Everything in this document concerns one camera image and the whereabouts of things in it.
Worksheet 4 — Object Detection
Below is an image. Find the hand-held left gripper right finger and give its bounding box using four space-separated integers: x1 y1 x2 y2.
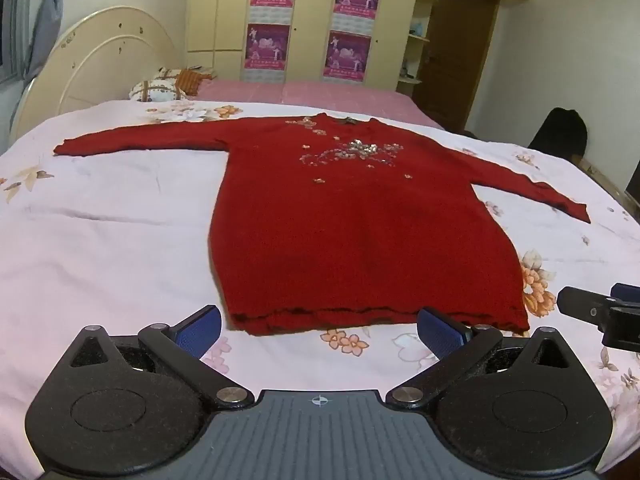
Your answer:
386 307 576 411

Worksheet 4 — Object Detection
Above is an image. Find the red knit sweater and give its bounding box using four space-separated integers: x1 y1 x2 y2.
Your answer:
53 112 592 337

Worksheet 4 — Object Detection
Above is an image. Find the window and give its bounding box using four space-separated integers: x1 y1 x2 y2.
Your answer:
0 0 22 83

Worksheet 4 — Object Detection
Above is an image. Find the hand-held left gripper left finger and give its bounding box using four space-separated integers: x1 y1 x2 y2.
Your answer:
64 304 256 411

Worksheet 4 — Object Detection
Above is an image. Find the cream wardrobe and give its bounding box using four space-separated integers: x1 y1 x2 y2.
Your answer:
187 0 422 92

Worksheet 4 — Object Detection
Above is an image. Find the white floral blanket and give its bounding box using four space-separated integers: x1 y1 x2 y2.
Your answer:
0 99 640 480

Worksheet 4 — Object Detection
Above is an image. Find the cream open shelf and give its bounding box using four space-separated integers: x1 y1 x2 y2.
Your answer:
397 0 439 95

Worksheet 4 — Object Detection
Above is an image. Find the grey curtain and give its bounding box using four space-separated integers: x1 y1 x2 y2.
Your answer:
9 0 69 82

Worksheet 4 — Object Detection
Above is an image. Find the orange striped cloth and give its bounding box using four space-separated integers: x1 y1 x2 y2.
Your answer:
174 65 219 97

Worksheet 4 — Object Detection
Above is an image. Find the pink bedsheet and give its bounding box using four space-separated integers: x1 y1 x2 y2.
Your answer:
194 79 447 131

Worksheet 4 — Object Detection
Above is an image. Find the brown wooden door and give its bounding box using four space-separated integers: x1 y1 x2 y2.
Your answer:
414 0 501 132

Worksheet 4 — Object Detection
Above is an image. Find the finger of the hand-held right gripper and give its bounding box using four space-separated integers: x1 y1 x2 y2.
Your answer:
557 286 609 322
610 282 640 306

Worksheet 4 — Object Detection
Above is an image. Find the patterned white pillow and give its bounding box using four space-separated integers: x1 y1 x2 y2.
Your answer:
128 67 189 104

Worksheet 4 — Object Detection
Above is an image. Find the cream curved headboard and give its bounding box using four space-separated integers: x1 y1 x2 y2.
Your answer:
9 6 179 147

